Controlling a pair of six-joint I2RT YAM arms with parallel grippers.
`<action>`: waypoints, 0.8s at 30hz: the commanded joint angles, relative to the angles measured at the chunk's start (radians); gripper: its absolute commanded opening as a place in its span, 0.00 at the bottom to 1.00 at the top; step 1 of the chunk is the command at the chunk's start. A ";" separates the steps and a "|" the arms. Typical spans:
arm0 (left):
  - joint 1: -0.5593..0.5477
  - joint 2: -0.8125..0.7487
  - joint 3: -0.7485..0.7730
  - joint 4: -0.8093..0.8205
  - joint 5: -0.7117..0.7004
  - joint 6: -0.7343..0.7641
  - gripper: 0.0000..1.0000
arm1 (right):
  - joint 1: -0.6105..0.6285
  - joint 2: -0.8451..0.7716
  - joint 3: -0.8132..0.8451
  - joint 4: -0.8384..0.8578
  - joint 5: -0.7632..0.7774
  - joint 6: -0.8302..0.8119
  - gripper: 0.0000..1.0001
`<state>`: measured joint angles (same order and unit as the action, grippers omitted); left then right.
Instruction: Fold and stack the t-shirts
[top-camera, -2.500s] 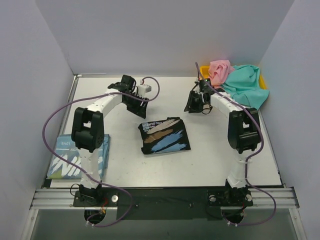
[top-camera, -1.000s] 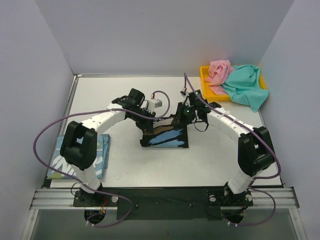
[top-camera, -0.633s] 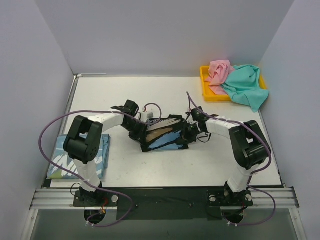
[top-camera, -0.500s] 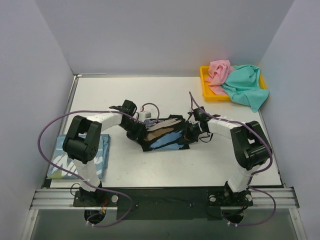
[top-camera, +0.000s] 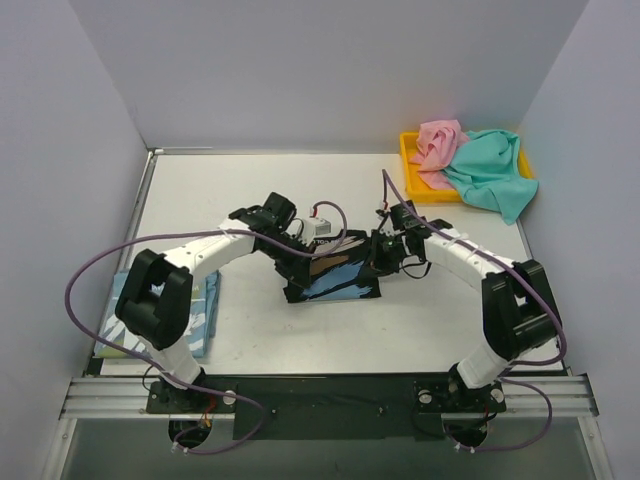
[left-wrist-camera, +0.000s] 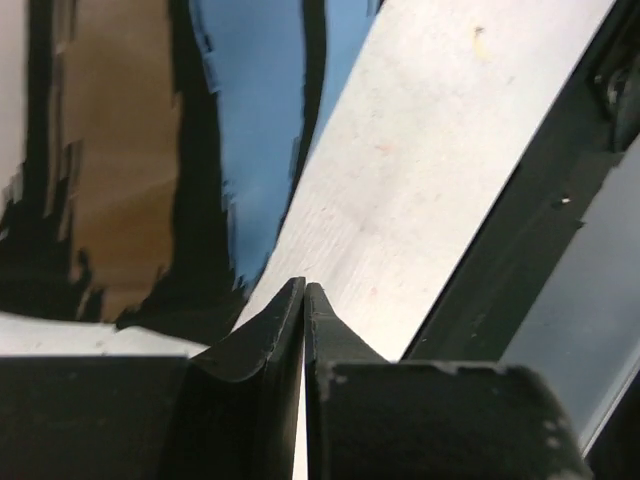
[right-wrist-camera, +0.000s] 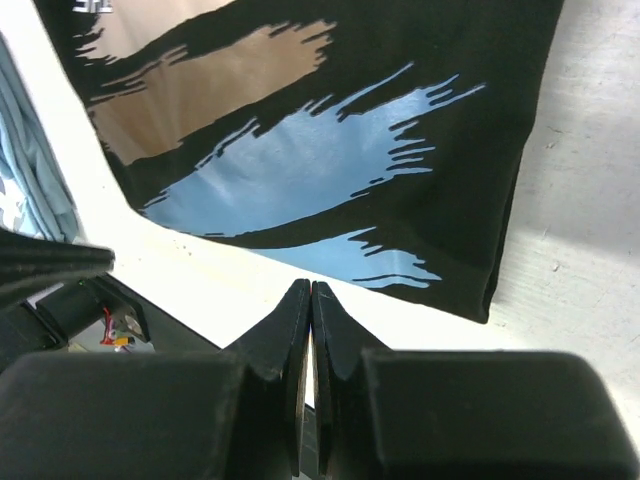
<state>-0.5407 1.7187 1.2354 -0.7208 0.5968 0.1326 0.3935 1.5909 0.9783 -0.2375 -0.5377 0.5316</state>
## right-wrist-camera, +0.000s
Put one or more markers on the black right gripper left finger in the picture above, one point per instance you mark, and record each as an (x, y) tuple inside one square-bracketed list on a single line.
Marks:
[(233, 414)]

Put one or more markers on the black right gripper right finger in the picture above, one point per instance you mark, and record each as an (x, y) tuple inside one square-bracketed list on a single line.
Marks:
[(395, 414)]

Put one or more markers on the black t shirt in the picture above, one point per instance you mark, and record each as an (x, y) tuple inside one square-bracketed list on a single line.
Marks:
[(374, 142)]

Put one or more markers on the folded light blue t shirt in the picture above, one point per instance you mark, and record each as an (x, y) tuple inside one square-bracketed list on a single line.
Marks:
[(35, 201)]

